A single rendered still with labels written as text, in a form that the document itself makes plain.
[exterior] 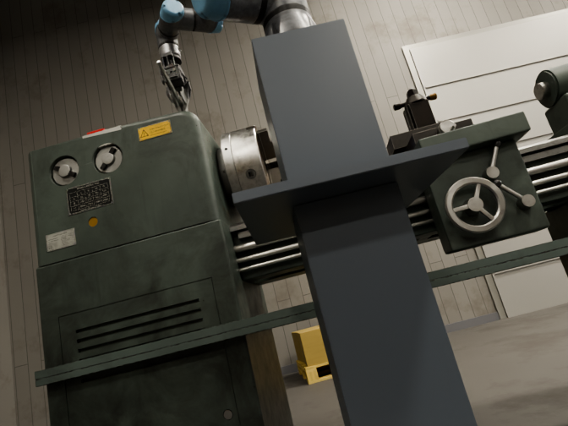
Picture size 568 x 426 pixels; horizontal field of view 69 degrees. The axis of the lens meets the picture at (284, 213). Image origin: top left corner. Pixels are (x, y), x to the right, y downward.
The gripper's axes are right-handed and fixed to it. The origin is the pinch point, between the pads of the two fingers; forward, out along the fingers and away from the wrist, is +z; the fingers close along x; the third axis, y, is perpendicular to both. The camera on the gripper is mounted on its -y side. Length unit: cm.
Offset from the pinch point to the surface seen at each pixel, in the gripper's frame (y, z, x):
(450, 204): 18, 60, 72
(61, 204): 14, 29, -41
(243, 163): 3.6, 27.3, 17.4
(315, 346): -217, 107, 10
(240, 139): 2.3, 18.2, 18.2
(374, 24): -329, -240, 172
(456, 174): 14, 52, 78
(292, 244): 4, 58, 27
